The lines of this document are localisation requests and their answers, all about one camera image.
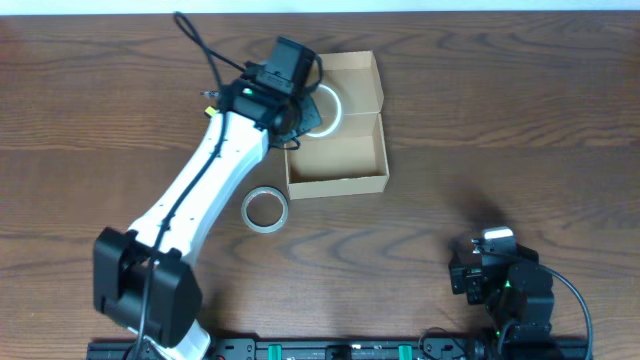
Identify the beige masking tape roll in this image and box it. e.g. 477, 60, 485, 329
306, 84, 344, 138

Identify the brown cardboard box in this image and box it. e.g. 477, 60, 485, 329
285, 51, 389, 200

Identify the clear tape roll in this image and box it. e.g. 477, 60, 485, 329
241, 186, 289, 235

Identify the yellow highlighter marker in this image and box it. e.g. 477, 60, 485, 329
204, 106, 217, 118

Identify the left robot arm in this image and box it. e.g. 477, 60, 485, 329
93, 64, 321, 359

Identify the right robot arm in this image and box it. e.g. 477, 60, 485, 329
448, 235, 565, 360

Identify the black ballpoint pen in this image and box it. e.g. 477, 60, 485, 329
200, 90, 220, 98

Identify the right black cable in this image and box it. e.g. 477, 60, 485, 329
477, 247, 595, 360

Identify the black cable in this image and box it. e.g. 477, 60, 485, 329
127, 10, 326, 360
477, 247, 595, 360

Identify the left black cable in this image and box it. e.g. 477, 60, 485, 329
127, 10, 326, 360

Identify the black mounting rail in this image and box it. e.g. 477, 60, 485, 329
87, 337, 594, 360

